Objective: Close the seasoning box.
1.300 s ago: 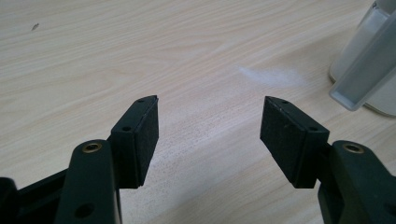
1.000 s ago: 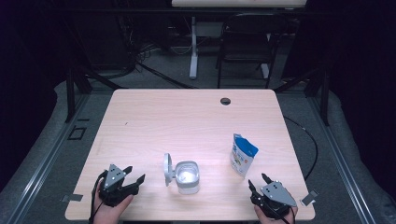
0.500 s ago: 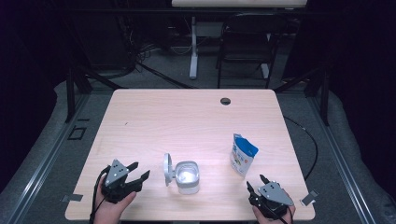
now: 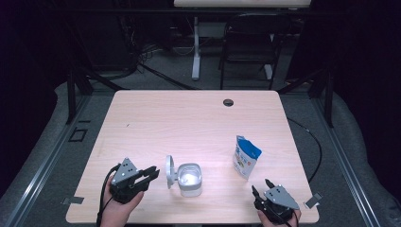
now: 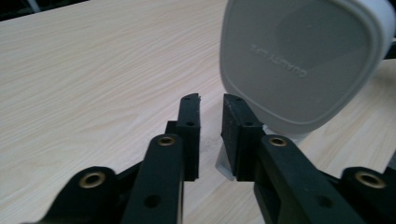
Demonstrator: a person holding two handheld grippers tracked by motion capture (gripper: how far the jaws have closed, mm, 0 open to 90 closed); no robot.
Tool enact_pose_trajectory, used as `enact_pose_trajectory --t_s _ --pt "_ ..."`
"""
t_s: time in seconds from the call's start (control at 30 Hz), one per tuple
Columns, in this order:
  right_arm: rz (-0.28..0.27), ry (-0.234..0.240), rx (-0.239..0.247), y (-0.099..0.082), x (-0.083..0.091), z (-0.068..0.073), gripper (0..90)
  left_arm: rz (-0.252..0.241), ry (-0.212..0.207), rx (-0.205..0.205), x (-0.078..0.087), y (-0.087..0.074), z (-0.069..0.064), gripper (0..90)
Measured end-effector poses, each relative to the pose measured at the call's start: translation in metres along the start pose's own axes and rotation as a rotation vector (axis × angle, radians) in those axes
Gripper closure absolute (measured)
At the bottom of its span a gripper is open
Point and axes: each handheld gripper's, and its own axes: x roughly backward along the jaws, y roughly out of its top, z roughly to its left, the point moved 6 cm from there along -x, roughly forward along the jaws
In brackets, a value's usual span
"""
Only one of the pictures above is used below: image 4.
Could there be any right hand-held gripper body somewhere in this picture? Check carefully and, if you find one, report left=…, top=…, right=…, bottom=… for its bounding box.
left=254, top=184, right=301, bottom=225

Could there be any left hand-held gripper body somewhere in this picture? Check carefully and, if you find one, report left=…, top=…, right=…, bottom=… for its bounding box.
left=108, top=157, right=149, bottom=204

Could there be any blue and white pouch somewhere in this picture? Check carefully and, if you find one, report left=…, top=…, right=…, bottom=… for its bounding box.
left=232, top=135, right=263, bottom=181

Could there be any person's right hand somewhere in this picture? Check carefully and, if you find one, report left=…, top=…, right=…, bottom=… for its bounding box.
left=257, top=209, right=302, bottom=227

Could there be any person's left hand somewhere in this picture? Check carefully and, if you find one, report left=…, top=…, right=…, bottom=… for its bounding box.
left=101, top=176, right=145, bottom=221

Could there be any grey tape piece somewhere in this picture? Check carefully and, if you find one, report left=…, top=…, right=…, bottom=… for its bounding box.
left=61, top=196, right=85, bottom=206
left=304, top=192, right=323, bottom=210

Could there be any black metal stand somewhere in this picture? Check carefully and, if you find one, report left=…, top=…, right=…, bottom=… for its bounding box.
left=65, top=67, right=127, bottom=126
left=277, top=67, right=335, bottom=129

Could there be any white desk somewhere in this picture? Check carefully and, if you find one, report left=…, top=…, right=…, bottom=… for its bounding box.
left=173, top=0, right=313, bottom=81

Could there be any black folding chair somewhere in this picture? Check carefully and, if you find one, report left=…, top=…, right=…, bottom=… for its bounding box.
left=218, top=12, right=292, bottom=91

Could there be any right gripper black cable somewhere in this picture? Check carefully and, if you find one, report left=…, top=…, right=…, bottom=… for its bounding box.
left=267, top=204, right=301, bottom=227

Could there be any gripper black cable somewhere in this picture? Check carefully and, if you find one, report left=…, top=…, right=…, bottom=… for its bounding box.
left=267, top=204, right=301, bottom=227
left=96, top=163, right=122, bottom=227

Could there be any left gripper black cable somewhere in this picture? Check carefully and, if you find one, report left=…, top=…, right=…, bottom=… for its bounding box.
left=96, top=163, right=122, bottom=227

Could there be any thin black floor cable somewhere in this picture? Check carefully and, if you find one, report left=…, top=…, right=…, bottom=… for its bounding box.
left=287, top=116, right=323, bottom=183

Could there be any aluminium floor rail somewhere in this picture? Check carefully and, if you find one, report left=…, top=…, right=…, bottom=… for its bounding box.
left=311, top=94, right=382, bottom=227
left=4, top=94, right=93, bottom=227

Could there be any thick black floor cable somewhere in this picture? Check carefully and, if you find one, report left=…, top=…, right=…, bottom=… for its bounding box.
left=137, top=61, right=198, bottom=91

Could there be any tangle of dark cables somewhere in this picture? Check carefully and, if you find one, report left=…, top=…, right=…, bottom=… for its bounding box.
left=119, top=15, right=165, bottom=74

